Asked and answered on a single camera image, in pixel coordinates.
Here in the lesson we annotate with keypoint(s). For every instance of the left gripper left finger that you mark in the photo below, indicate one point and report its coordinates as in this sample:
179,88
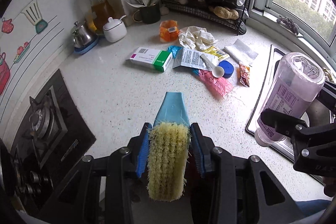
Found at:
143,149

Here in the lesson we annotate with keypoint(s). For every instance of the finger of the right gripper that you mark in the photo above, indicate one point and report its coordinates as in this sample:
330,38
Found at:
282,123

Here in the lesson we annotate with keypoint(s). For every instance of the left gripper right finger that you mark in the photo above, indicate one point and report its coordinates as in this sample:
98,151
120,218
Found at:
202,146

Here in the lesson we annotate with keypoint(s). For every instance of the yellow bristle scrub brush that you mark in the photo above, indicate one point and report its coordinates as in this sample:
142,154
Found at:
169,141

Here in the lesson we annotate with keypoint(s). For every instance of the purple detergent bottle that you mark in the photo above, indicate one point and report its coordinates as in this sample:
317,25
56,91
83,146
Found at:
297,81

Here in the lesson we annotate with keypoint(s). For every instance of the red sauce packet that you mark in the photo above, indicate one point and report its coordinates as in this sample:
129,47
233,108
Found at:
244,72

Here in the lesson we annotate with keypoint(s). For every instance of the white printed foil pouch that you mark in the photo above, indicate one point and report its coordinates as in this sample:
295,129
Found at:
192,59

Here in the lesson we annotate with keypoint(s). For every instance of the steel sink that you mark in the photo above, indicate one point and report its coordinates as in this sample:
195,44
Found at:
321,111

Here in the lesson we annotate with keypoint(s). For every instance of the pink plastic bag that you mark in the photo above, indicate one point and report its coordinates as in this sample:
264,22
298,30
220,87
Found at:
218,87

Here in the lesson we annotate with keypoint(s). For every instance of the white plastic measuring spoon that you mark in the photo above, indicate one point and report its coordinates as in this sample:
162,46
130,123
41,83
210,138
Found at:
216,71

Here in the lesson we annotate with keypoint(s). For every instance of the blue round lid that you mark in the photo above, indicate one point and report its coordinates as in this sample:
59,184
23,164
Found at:
228,68

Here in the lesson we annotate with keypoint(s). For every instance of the white folded paper towel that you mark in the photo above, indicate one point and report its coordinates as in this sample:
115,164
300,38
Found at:
241,53

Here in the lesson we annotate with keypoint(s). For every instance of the black gas stove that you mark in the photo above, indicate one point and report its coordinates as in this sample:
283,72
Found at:
44,160

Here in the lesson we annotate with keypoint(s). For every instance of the yellow snack packet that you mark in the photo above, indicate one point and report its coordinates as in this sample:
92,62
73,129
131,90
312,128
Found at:
220,54

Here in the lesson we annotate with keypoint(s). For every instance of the white green medicine box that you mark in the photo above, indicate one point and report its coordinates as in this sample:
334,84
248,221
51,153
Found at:
157,60

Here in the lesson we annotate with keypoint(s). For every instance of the steel wool scrubber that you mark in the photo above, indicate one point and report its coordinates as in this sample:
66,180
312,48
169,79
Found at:
289,24

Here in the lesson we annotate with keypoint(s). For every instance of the blue plastic bag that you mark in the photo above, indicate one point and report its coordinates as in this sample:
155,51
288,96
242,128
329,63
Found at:
174,50

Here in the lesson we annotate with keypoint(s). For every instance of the crumpled cream rubber glove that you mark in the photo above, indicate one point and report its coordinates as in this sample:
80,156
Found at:
196,38

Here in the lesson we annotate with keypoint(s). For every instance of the orange plastic wrapper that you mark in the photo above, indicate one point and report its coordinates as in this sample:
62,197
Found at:
168,31

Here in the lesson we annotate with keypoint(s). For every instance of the ginger root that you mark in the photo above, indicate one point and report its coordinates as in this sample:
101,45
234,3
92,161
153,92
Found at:
224,13

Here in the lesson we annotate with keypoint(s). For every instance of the blue tray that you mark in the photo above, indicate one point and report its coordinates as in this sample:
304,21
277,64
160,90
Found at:
83,50

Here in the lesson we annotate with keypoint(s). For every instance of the white sugar bowl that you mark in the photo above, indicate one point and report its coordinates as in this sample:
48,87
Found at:
115,29

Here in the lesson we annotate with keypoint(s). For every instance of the small steel teapot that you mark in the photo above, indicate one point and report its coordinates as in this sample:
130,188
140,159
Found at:
82,36

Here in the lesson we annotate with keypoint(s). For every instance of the black utensil mug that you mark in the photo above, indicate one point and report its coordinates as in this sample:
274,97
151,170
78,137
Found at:
147,15

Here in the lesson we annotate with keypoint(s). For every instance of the white ceramic spoon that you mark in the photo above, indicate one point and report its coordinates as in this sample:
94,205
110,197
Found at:
135,5

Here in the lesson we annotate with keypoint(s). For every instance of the glass oil carafe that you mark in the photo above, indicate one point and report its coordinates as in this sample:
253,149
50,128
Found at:
101,11

